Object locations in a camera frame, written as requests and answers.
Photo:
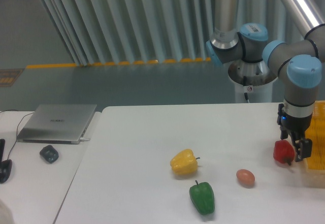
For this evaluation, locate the white folding partition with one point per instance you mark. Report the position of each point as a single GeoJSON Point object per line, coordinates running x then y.
{"type": "Point", "coordinates": [117, 31]}

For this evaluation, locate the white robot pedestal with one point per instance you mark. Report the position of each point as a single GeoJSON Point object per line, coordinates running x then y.
{"type": "Point", "coordinates": [254, 92]}

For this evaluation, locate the yellow bell pepper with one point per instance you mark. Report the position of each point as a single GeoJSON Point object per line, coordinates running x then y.
{"type": "Point", "coordinates": [184, 163]}

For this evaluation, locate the silver laptop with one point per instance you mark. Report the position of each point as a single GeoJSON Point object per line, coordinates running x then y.
{"type": "Point", "coordinates": [57, 123]}

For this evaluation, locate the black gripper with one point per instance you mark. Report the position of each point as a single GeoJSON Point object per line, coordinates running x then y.
{"type": "Point", "coordinates": [295, 121]}

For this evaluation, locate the red bell pepper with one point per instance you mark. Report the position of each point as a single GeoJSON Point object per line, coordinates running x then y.
{"type": "Point", "coordinates": [283, 152]}

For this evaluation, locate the black device with stand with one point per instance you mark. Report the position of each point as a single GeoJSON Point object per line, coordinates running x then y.
{"type": "Point", "coordinates": [6, 165]}

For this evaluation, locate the green bell pepper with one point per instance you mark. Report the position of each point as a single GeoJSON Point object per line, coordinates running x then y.
{"type": "Point", "coordinates": [202, 197]}

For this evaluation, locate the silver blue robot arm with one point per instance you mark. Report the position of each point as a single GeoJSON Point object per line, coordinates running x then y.
{"type": "Point", "coordinates": [298, 66]}

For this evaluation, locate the yellow plastic basket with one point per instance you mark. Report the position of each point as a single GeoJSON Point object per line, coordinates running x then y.
{"type": "Point", "coordinates": [313, 171]}

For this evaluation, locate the brown egg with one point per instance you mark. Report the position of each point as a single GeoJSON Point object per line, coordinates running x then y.
{"type": "Point", "coordinates": [245, 177]}

